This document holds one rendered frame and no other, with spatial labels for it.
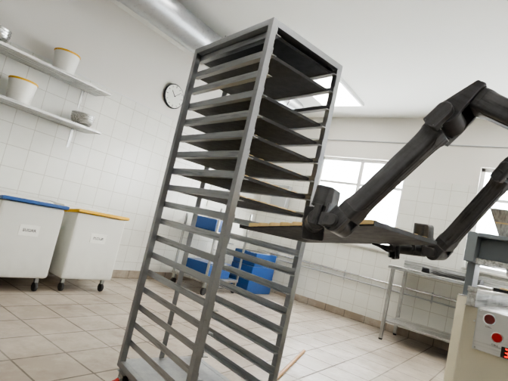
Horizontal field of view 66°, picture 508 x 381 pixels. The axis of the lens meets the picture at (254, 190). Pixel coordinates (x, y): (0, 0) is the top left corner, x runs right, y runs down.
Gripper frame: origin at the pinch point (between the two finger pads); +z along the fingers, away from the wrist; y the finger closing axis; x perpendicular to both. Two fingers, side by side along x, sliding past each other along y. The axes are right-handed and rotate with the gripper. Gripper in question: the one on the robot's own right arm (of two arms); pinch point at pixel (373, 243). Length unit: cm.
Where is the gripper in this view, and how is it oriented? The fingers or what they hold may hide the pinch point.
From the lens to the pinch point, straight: 160.1
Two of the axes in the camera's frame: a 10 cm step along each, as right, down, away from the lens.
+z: -9.9, -1.2, 0.9
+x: -0.7, -2.0, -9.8
